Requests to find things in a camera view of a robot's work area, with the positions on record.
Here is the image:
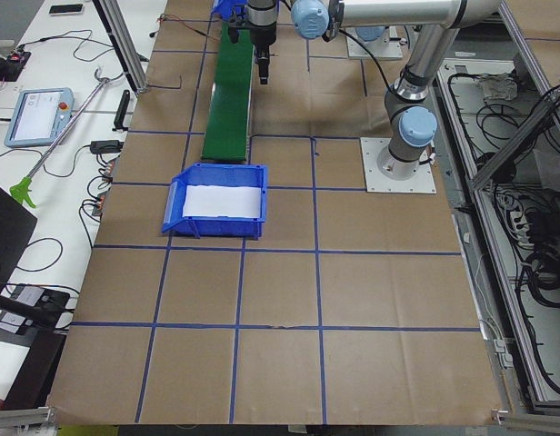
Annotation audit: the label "black power adapter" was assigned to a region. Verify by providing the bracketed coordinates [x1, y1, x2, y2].
[89, 140, 124, 155]

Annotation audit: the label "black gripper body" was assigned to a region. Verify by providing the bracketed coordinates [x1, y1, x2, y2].
[227, 17, 276, 48]

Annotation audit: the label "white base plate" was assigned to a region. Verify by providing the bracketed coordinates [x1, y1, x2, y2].
[360, 137, 436, 194]

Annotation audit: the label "white foam pad left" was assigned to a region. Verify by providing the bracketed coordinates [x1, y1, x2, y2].
[183, 185, 262, 218]

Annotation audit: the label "teach pendant tablet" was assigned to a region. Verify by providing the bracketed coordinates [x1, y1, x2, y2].
[4, 87, 75, 148]

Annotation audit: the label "aluminium frame post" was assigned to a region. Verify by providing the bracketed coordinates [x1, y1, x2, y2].
[93, 0, 147, 94]

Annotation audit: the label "blue bin left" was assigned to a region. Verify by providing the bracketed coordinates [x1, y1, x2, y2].
[162, 163, 268, 240]

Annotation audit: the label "green conveyor belt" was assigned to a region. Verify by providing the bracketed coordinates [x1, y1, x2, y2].
[202, 24, 253, 162]

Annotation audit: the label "blue bin right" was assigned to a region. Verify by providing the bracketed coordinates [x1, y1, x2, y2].
[211, 0, 246, 21]

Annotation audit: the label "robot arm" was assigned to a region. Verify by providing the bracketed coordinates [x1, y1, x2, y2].
[212, 1, 499, 104]
[345, 26, 406, 61]

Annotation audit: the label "red black conveyor wire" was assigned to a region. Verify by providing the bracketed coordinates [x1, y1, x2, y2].
[155, 14, 220, 43]

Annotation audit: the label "grabber reaching tool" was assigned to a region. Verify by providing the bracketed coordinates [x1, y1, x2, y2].
[9, 66, 123, 208]

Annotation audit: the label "blue bin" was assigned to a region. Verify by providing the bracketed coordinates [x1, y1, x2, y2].
[162, 163, 268, 240]
[211, 0, 246, 21]

